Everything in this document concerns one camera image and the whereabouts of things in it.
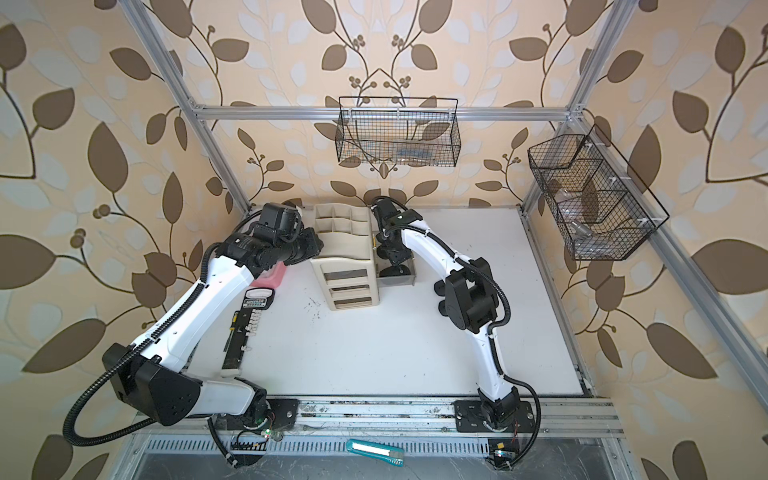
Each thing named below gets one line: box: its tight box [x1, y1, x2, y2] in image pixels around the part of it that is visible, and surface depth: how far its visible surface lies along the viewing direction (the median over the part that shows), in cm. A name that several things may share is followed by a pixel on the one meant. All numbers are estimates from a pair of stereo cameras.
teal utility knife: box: [346, 439, 405, 467], surface depth 71 cm
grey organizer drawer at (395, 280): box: [376, 257, 416, 287], surface depth 90 cm
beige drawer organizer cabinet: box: [310, 203, 379, 311], surface depth 84 cm
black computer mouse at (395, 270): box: [379, 264, 411, 277], surface depth 91 cm
